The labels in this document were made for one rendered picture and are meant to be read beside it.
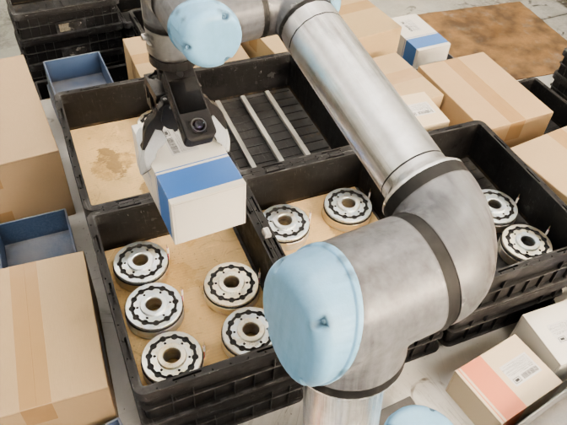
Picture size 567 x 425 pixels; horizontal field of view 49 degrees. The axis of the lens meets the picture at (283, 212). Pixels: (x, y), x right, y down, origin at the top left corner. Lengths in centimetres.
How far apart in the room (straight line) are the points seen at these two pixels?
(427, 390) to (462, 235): 74
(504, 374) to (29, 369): 84
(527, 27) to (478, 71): 223
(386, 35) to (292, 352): 139
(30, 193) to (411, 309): 108
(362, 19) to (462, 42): 189
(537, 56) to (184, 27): 317
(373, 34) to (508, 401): 105
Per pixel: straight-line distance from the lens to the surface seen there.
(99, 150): 150
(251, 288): 115
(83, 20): 263
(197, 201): 93
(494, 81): 179
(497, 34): 387
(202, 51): 73
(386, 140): 64
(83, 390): 107
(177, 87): 89
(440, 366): 131
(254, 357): 99
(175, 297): 115
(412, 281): 53
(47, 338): 114
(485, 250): 58
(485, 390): 122
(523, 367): 127
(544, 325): 133
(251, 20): 76
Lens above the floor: 178
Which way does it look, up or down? 46 degrees down
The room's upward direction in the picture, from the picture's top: 5 degrees clockwise
